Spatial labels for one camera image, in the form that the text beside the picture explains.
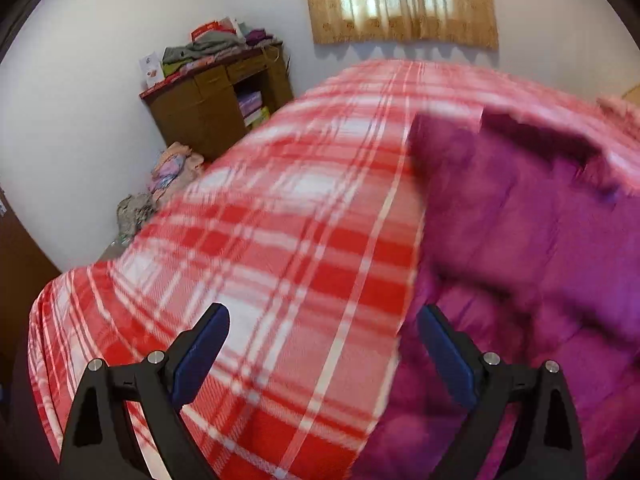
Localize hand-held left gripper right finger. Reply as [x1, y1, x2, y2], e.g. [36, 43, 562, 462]
[417, 304, 587, 480]

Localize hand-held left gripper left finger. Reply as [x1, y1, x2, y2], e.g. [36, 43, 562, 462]
[59, 303, 232, 480]

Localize purple puffer jacket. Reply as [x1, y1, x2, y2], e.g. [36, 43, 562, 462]
[350, 110, 640, 480]

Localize pink clothes pile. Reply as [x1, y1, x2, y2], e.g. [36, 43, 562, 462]
[147, 141, 206, 206]

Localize purple folded clothes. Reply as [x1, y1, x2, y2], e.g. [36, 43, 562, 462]
[244, 26, 282, 47]

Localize red plaid blanket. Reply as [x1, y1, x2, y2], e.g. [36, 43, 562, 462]
[27, 58, 640, 480]

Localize grey crumpled cloth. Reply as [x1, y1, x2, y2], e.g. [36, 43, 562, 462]
[116, 194, 157, 242]

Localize brown wooden desk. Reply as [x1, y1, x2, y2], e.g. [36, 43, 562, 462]
[139, 42, 295, 163]

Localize stack of pastel boxes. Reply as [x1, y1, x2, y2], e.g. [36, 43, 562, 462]
[237, 90, 272, 129]

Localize pink floral pillow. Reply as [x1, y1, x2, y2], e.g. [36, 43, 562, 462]
[595, 95, 640, 128]

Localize grey garment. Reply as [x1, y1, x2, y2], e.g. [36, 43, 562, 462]
[162, 32, 242, 65]

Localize red and white box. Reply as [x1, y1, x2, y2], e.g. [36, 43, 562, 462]
[190, 16, 242, 43]

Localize beige patterned curtain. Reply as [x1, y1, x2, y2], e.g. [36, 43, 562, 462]
[299, 0, 500, 52]

